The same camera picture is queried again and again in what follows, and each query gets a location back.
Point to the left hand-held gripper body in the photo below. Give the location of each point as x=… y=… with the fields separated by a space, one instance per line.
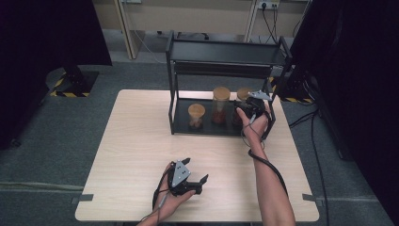
x=179 y=171

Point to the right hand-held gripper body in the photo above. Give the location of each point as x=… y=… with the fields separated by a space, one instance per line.
x=255 y=106

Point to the tall glass jar wooden lid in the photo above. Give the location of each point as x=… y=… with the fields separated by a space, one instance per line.
x=243 y=93
x=221 y=93

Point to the short glass jar wooden lid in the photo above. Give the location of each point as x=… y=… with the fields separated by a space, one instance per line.
x=196 y=110

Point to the black metal shelf rack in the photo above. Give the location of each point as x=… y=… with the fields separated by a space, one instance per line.
x=219 y=51

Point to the person's right hand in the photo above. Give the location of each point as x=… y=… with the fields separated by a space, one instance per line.
x=257 y=128

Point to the person's left hand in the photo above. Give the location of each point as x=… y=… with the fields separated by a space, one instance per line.
x=171 y=204

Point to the black striped stand base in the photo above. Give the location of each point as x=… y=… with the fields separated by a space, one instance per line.
x=75 y=83
x=295 y=91

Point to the beige furniture leg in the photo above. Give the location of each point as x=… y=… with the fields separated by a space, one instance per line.
x=131 y=31
x=252 y=22

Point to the grey tape piece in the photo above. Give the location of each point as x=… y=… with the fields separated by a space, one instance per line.
x=312 y=199
x=83 y=198

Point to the black curtain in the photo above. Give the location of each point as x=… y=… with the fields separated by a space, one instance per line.
x=360 y=78
x=37 y=47

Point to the white wall socket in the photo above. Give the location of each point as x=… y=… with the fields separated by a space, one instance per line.
x=268 y=3

